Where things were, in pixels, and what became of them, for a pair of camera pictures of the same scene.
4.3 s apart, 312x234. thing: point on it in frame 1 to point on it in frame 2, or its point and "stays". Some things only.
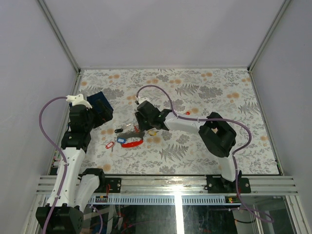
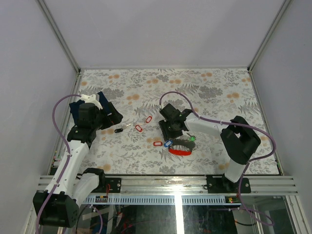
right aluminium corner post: [268, 34] stays
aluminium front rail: [185, 185] stays
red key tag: [109, 145] to [157, 143]
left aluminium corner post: [60, 35] stays
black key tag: [119, 130] stays
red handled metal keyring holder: [132, 135] to [179, 152]
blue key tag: [121, 140] to [167, 143]
